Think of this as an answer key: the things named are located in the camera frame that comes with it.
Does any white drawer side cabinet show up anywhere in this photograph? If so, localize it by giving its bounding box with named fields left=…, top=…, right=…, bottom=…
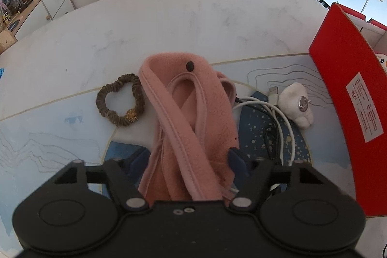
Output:
left=0, top=0, right=76, bottom=54

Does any red and white cardboard box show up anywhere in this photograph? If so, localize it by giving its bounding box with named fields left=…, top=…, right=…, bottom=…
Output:
left=308, top=2, right=387, bottom=219

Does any brown hair scrunchie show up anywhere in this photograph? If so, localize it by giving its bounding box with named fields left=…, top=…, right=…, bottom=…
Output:
left=96, top=74, right=145, bottom=127

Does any white plush keychain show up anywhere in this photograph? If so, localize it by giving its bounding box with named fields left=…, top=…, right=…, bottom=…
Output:
left=278, top=83, right=315, bottom=128

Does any blue printed table mat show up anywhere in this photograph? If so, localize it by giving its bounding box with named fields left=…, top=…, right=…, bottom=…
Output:
left=0, top=52, right=363, bottom=225

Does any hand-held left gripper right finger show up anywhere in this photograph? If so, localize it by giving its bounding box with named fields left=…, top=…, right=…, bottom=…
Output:
left=228, top=147, right=325, bottom=211

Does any white fridge with magnets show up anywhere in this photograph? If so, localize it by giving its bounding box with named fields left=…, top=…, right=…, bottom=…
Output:
left=361, top=0, right=387, bottom=27

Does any black cable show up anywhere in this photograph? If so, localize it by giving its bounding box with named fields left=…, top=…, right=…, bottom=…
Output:
left=234, top=96, right=283, bottom=162

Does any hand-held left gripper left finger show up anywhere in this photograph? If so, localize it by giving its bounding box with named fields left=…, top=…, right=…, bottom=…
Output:
left=54, top=150, right=151, bottom=212

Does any white usb cable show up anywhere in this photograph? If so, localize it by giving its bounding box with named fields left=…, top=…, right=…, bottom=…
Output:
left=218, top=80, right=295, bottom=168

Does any pink fleece bag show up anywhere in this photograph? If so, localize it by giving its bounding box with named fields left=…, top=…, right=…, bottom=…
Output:
left=137, top=52, right=241, bottom=201

